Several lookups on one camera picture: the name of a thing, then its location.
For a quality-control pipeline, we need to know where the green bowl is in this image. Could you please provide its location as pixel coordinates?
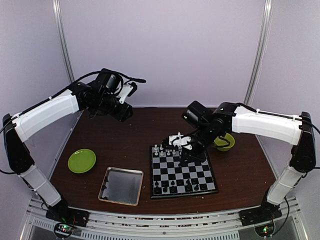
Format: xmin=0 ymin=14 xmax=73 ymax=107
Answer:
xmin=213 ymin=133 xmax=236 ymax=152

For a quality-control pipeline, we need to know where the black and grey chessboard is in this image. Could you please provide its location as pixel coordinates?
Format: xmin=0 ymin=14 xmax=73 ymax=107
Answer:
xmin=149 ymin=146 xmax=219 ymax=199

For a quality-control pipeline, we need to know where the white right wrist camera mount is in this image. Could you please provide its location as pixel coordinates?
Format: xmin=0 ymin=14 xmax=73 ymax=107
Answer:
xmin=168 ymin=132 xmax=193 ymax=150

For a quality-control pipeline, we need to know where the metal tray with wood rim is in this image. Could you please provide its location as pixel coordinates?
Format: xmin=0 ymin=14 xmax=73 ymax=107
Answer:
xmin=98 ymin=167 xmax=144 ymax=206

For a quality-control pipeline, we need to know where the aluminium front rail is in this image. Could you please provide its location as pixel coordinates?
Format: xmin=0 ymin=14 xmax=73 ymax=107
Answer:
xmin=19 ymin=208 xmax=308 ymax=240

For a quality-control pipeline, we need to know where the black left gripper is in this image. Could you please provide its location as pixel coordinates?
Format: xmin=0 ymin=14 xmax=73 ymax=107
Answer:
xmin=91 ymin=92 xmax=133 ymax=122

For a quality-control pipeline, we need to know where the right aluminium frame post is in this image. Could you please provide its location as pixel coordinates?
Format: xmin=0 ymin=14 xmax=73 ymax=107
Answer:
xmin=243 ymin=0 xmax=274 ymax=105

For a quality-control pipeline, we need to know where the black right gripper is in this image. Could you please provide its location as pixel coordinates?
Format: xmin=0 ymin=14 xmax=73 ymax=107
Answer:
xmin=179 ymin=123 xmax=217 ymax=166

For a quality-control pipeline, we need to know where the green plate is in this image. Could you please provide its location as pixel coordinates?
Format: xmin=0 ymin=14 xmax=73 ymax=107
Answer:
xmin=67 ymin=148 xmax=97 ymax=174

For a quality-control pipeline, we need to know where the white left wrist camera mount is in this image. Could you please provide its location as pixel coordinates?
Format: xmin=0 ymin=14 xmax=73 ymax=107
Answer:
xmin=118 ymin=82 xmax=138 ymax=104

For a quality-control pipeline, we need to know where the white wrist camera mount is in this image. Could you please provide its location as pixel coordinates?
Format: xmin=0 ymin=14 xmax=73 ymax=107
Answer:
xmin=168 ymin=132 xmax=193 ymax=150
xmin=118 ymin=82 xmax=138 ymax=104

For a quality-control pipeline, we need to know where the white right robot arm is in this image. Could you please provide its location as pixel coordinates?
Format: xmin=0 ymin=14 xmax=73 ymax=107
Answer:
xmin=179 ymin=100 xmax=317 ymax=221

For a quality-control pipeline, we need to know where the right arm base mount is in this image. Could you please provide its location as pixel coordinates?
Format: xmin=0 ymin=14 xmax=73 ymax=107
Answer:
xmin=239 ymin=207 xmax=283 ymax=238

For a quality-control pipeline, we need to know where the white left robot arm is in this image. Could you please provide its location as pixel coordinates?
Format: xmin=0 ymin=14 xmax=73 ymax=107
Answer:
xmin=1 ymin=68 xmax=146 ymax=222

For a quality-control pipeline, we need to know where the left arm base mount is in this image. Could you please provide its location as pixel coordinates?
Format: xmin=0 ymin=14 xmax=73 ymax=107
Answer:
xmin=45 ymin=208 xmax=90 ymax=240

